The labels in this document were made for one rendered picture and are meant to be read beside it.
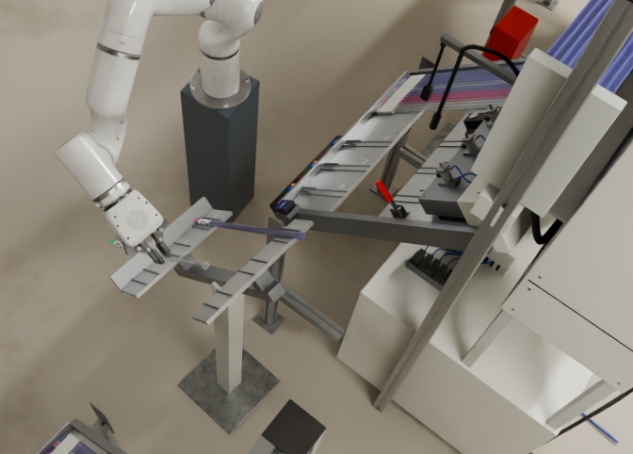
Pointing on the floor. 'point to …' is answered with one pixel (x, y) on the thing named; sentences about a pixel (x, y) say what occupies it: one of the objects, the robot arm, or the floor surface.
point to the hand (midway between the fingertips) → (159, 252)
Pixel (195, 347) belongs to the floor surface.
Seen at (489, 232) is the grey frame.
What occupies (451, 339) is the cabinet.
